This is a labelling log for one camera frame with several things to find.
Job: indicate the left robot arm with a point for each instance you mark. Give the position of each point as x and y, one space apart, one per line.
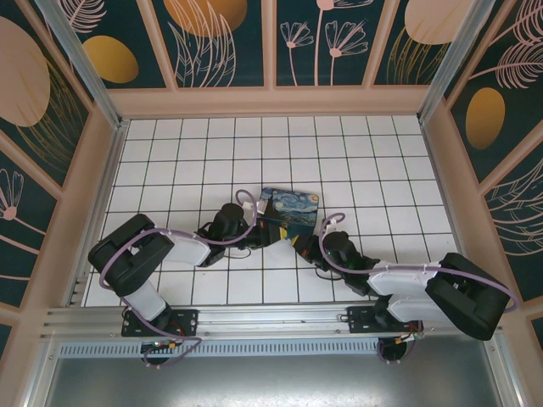
136 258

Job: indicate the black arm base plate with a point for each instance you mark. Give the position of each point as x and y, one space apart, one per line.
360 320
186 322

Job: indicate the aluminium frame post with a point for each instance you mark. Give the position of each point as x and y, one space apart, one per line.
85 63
449 63

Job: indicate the grey sheet metal panel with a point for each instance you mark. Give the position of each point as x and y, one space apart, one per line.
271 381

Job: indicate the aluminium mounting rail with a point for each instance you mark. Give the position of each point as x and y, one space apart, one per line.
254 318

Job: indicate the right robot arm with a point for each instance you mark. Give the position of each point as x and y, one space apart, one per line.
462 292

